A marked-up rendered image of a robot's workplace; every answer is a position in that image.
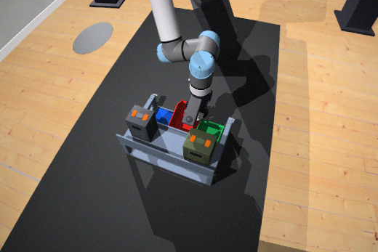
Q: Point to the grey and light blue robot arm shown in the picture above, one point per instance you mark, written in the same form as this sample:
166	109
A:
201	52

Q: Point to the grey metal shelf rack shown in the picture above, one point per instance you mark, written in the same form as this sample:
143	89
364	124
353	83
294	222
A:
165	149

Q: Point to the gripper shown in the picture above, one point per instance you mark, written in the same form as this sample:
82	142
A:
203	112

